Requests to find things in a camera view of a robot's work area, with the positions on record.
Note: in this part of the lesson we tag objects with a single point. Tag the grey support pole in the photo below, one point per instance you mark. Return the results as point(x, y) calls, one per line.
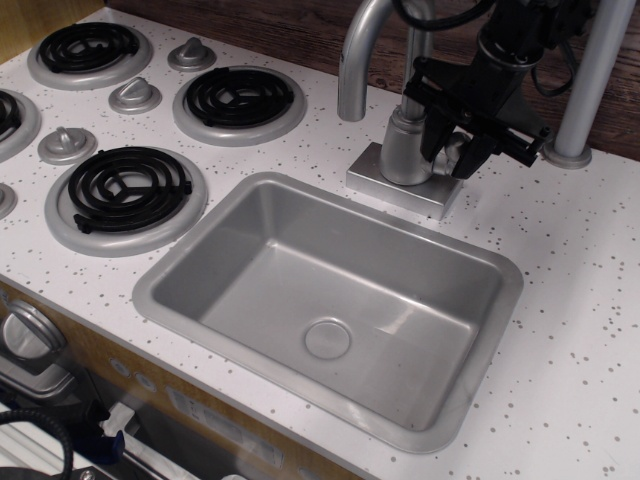
point(569, 150)

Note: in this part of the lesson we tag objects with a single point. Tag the silver oven dial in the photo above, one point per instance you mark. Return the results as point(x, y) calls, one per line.
point(29, 339)

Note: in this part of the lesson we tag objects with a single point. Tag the front right stove burner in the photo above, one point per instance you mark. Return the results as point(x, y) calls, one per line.
point(126, 201)

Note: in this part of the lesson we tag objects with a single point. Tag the grey stove knob lower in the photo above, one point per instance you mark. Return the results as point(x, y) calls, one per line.
point(66, 146)

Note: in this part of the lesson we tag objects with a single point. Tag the grey stove knob edge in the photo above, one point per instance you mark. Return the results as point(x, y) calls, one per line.
point(8, 200)

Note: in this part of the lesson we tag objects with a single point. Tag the grey stove knob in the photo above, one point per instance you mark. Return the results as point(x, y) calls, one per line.
point(191, 56)
point(66, 146)
point(135, 97)

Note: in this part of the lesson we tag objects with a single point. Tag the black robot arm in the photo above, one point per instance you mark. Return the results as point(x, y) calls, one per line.
point(551, 23)

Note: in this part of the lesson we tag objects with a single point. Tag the back right stove burner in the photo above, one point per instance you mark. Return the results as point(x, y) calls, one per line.
point(238, 106)

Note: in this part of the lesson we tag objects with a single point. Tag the grey toy sink basin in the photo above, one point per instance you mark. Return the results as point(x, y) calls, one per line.
point(386, 325)

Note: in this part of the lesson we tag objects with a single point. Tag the grey stove knob middle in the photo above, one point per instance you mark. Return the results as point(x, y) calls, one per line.
point(135, 97)

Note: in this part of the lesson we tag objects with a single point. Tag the back left stove burner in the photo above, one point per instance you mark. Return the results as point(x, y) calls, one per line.
point(87, 56)

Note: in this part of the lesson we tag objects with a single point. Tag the grey stove knob top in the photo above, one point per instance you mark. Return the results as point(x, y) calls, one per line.
point(191, 56)

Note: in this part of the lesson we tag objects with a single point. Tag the left edge stove burner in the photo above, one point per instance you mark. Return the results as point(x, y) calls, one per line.
point(20, 123)

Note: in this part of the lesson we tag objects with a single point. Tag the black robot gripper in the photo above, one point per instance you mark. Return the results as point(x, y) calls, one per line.
point(485, 100)

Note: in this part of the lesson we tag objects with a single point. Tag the silver faucet lever handle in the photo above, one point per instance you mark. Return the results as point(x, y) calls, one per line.
point(447, 158)

